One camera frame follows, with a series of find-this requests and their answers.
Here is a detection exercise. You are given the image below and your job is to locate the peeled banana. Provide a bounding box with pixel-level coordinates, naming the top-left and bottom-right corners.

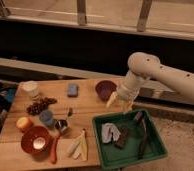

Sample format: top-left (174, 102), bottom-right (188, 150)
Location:
top-left (67, 129), bottom-right (88, 161)

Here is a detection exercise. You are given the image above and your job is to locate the purple bowl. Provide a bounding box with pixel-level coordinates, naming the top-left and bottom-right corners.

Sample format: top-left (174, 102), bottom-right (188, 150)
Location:
top-left (95, 80), bottom-right (117, 101)

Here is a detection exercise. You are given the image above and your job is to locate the white cloth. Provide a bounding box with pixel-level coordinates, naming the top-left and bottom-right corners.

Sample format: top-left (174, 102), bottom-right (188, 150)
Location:
top-left (101, 123), bottom-right (121, 143)

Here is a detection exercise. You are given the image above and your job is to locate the orange carrot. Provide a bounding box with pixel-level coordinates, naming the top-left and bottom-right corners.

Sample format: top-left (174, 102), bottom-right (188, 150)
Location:
top-left (50, 134), bottom-right (61, 164)

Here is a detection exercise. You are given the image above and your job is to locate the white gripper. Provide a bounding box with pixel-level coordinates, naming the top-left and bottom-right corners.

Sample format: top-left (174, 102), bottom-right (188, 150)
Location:
top-left (106, 71), bottom-right (147, 113)

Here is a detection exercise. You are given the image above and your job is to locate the orange bowl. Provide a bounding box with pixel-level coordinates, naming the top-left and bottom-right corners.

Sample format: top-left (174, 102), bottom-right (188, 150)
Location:
top-left (21, 126), bottom-right (51, 155)

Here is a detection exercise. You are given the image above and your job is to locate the blue cup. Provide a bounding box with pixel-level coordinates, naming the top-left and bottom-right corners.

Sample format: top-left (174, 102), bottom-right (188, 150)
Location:
top-left (39, 110), bottom-right (54, 127)

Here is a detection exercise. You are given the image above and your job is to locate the small metal cup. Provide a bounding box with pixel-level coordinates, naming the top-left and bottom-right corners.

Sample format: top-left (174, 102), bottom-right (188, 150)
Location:
top-left (55, 119), bottom-right (68, 133)

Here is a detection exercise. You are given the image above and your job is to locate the blue sponge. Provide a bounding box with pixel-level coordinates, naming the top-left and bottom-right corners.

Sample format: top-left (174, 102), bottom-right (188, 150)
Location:
top-left (67, 83), bottom-right (78, 97)

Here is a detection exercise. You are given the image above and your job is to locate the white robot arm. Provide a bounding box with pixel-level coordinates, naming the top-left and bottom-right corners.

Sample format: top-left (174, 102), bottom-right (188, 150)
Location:
top-left (106, 52), bottom-right (194, 107)

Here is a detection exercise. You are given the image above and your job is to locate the orange fruit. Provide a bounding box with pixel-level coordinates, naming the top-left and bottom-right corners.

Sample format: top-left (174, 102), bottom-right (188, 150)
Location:
top-left (16, 117), bottom-right (33, 132)

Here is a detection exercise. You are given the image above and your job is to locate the green plastic tray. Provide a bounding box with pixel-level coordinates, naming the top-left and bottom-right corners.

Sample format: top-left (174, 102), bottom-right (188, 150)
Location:
top-left (92, 109), bottom-right (167, 170)

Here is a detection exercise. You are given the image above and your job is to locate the dark grape bunch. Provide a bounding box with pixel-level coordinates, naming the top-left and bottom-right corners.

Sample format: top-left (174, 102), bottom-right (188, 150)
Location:
top-left (27, 97), bottom-right (57, 115)

